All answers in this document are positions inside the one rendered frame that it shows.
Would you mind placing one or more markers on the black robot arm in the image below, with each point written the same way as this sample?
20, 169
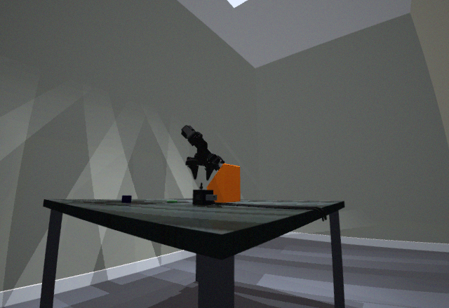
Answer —
195, 139

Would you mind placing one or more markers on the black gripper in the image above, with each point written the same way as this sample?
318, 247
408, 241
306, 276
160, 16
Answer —
201, 160

